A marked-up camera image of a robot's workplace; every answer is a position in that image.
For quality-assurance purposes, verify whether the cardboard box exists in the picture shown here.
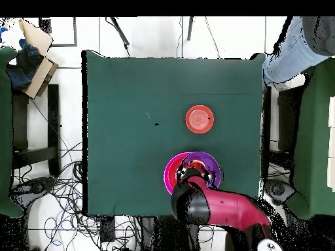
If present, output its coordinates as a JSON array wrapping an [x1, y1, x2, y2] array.
[[6, 18, 60, 100]]

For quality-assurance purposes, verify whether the small orange bowl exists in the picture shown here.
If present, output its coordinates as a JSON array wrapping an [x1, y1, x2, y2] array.
[[185, 105, 215, 135]]

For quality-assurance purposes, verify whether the large pink bowl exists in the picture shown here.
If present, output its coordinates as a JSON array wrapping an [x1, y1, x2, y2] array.
[[163, 152, 194, 195]]

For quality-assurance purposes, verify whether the tangle of floor cables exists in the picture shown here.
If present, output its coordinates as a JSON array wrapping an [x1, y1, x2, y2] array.
[[11, 141, 147, 251]]

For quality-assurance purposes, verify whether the person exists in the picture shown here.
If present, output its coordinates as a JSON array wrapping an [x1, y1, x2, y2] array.
[[302, 16, 335, 57]]

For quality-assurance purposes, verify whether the black stool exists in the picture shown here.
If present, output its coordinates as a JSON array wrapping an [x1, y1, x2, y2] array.
[[11, 83, 62, 177]]

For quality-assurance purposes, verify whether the purple bowl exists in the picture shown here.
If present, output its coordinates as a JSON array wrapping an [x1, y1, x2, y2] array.
[[182, 151, 223, 190]]

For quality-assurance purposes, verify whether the black box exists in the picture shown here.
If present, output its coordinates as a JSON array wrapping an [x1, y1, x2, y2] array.
[[277, 87, 299, 152]]

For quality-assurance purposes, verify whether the black tripod leg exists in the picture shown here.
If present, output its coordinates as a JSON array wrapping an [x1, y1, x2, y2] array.
[[105, 16, 131, 57], [186, 16, 195, 42]]

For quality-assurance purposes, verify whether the dark green tablecloth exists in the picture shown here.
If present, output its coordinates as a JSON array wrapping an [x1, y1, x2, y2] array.
[[82, 50, 269, 218]]

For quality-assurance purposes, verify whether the green-covered side table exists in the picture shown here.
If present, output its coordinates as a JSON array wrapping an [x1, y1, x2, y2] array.
[[0, 46, 24, 219], [285, 56, 335, 220]]

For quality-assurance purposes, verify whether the black square frame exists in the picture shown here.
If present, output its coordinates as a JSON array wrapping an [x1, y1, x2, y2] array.
[[39, 16, 78, 48]]

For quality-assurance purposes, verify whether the black pedestal foot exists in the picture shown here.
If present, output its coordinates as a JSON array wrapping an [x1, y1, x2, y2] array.
[[264, 178, 295, 206], [10, 176, 57, 207]]

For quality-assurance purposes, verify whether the person's leg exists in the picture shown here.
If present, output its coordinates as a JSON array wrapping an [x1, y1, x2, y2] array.
[[262, 16, 329, 86]]

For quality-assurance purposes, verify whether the large orange bowl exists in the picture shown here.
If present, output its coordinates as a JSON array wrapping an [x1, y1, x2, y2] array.
[[167, 156, 190, 192]]

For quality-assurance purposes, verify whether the white box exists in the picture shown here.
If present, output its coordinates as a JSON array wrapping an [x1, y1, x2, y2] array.
[[328, 96, 335, 128], [328, 127, 335, 158]]

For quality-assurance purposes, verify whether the dark blue cloth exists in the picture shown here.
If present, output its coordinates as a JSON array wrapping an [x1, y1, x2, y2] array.
[[6, 39, 44, 91]]

